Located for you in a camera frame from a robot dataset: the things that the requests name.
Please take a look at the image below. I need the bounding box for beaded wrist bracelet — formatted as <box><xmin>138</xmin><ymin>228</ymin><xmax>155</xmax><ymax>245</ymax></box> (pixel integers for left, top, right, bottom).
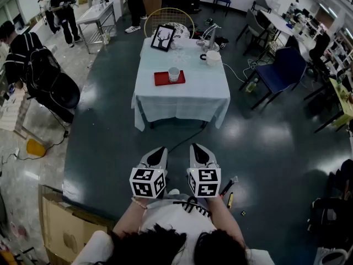
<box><xmin>131</xmin><ymin>197</ymin><xmax>148</xmax><ymax>210</ymax></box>

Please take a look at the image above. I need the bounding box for person's right forearm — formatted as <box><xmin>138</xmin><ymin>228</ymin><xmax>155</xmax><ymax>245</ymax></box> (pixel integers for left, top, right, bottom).
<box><xmin>205</xmin><ymin>196</ymin><xmax>246</xmax><ymax>248</ymax></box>

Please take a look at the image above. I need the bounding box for person's left forearm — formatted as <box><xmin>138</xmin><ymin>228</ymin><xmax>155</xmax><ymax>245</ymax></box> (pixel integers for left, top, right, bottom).
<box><xmin>112</xmin><ymin>197</ymin><xmax>149</xmax><ymax>239</ymax></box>

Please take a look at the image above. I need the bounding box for white cup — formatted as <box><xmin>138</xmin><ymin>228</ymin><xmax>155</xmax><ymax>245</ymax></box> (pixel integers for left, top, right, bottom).
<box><xmin>168</xmin><ymin>67</ymin><xmax>181</xmax><ymax>83</ymax></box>

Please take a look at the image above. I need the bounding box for long white desk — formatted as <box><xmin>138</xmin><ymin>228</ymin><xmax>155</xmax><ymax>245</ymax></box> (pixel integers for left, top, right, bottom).
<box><xmin>259</xmin><ymin>9</ymin><xmax>309</xmax><ymax>60</ymax></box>

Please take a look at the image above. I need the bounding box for table with pale blue tablecloth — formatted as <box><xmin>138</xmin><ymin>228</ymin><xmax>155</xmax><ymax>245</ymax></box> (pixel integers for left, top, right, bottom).
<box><xmin>131</xmin><ymin>37</ymin><xmax>231</xmax><ymax>132</ymax></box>

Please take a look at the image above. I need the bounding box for black antler picture frame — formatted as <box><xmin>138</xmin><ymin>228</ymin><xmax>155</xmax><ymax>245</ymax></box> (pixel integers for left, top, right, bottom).
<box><xmin>150</xmin><ymin>24</ymin><xmax>177</xmax><ymax>52</ymax></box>

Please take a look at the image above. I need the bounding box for brown cardboard box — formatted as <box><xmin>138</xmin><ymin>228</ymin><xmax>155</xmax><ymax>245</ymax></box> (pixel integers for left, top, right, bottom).
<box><xmin>38</xmin><ymin>184</ymin><xmax>115</xmax><ymax>264</ymax></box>

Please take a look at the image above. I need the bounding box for black power cable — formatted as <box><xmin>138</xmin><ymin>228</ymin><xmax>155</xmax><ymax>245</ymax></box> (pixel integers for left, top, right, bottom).
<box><xmin>168</xmin><ymin>121</ymin><xmax>207</xmax><ymax>154</ymax></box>

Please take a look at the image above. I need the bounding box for metal frame white table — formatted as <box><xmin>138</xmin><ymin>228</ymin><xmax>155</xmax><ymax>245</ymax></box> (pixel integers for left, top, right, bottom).
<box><xmin>76</xmin><ymin>1</ymin><xmax>117</xmax><ymax>54</ymax></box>

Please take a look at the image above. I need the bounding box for white cable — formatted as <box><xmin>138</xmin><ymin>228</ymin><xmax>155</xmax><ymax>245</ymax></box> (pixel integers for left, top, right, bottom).
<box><xmin>222</xmin><ymin>59</ymin><xmax>259</xmax><ymax>83</ymax></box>

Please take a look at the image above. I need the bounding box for plastic drink bottle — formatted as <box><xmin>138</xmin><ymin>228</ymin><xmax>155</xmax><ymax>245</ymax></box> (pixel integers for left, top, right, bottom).
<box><xmin>245</xmin><ymin>77</ymin><xmax>259</xmax><ymax>93</ymax></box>

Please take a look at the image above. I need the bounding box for red tray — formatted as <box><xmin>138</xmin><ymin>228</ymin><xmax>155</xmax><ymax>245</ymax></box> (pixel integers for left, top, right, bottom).
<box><xmin>153</xmin><ymin>70</ymin><xmax>186</xmax><ymax>87</ymax></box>

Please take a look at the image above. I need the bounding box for white pot with dark handle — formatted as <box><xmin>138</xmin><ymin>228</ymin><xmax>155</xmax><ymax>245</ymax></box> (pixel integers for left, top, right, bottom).
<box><xmin>200</xmin><ymin>50</ymin><xmax>223</xmax><ymax>67</ymax></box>

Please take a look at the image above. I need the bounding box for grey chair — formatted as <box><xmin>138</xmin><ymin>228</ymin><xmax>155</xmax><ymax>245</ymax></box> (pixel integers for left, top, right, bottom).
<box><xmin>236</xmin><ymin>9</ymin><xmax>270</xmax><ymax>55</ymax></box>
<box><xmin>250</xmin><ymin>0</ymin><xmax>272</xmax><ymax>14</ymax></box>

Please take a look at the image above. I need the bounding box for yellow green table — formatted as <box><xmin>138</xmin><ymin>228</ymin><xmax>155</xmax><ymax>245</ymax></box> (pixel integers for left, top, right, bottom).
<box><xmin>314</xmin><ymin>77</ymin><xmax>353</xmax><ymax>134</ymax></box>

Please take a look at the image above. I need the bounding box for person's white shirt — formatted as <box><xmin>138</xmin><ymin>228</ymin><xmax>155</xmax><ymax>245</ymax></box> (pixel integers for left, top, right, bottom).
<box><xmin>71</xmin><ymin>193</ymin><xmax>276</xmax><ymax>265</ymax></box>

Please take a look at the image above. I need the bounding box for yellow plastic object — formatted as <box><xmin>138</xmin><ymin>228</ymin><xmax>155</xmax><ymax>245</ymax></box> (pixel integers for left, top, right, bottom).
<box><xmin>26</xmin><ymin>138</ymin><xmax>47</xmax><ymax>158</ymax></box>

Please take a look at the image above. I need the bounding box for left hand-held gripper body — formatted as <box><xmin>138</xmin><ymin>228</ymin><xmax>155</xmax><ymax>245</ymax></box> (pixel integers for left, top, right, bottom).
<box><xmin>129</xmin><ymin>146</ymin><xmax>169</xmax><ymax>199</ymax></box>

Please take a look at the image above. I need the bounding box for black bags pile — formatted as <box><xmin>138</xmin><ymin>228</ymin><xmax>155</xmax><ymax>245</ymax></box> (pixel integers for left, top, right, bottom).
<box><xmin>307</xmin><ymin>158</ymin><xmax>353</xmax><ymax>248</ymax></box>

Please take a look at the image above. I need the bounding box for tall cardboard box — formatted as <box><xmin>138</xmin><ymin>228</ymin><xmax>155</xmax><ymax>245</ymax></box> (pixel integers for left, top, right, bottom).
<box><xmin>140</xmin><ymin>0</ymin><xmax>163</xmax><ymax>16</ymax></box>

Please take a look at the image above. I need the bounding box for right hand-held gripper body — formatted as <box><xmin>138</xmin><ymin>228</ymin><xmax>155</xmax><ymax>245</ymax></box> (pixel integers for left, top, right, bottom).
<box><xmin>186</xmin><ymin>143</ymin><xmax>222</xmax><ymax>199</ymax></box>

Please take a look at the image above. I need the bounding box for silver desk lamp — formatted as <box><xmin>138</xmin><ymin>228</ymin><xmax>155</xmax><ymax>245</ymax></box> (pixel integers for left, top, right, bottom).
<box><xmin>196</xmin><ymin>23</ymin><xmax>222</xmax><ymax>53</ymax></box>

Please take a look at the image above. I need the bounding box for black backpack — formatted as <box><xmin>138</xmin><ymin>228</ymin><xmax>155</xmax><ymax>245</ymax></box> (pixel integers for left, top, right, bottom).
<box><xmin>26</xmin><ymin>46</ymin><xmax>62</xmax><ymax>93</ymax></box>

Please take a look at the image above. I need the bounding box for black cable with plug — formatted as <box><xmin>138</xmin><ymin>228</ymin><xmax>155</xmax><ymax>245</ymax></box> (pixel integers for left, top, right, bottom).
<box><xmin>0</xmin><ymin>108</ymin><xmax>69</xmax><ymax>162</ymax></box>

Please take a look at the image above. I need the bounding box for gold wire chair floral cushion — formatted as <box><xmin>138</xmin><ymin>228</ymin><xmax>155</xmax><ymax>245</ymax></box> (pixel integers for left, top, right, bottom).
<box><xmin>143</xmin><ymin>7</ymin><xmax>195</xmax><ymax>40</ymax></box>

